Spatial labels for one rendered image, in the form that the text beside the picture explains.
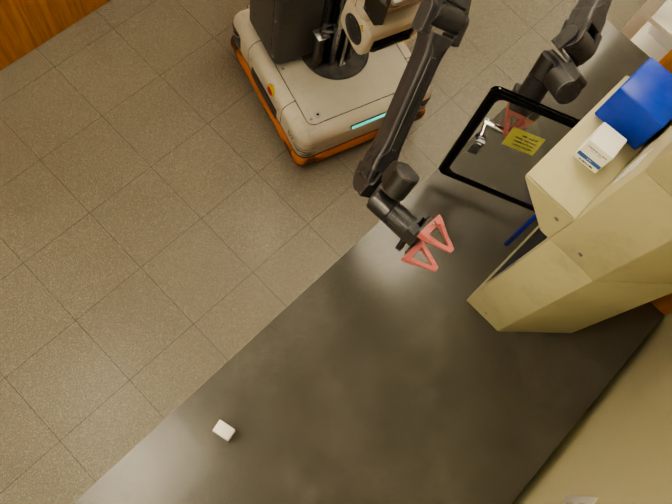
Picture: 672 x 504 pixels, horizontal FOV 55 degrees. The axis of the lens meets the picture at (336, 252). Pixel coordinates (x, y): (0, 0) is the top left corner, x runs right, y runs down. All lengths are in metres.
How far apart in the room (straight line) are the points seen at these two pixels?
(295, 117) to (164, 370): 1.08
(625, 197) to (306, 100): 1.71
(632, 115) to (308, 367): 0.88
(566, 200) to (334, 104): 1.55
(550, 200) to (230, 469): 0.90
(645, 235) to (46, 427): 2.07
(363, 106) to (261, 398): 1.42
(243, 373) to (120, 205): 1.32
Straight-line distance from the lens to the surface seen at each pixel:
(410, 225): 1.36
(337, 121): 2.57
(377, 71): 2.72
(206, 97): 2.91
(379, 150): 1.43
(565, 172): 1.22
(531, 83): 1.53
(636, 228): 1.12
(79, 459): 2.55
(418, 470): 1.60
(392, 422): 1.59
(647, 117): 1.25
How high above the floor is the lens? 2.49
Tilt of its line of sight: 70 degrees down
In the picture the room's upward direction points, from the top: 24 degrees clockwise
